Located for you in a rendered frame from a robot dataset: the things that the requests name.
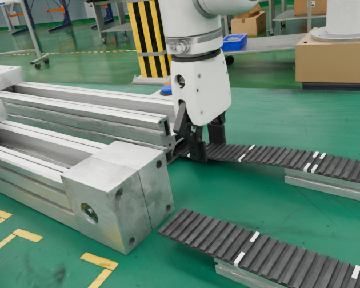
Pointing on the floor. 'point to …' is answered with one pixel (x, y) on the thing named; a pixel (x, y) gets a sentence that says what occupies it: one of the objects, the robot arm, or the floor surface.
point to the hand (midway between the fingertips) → (207, 143)
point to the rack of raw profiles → (63, 15)
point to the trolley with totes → (271, 43)
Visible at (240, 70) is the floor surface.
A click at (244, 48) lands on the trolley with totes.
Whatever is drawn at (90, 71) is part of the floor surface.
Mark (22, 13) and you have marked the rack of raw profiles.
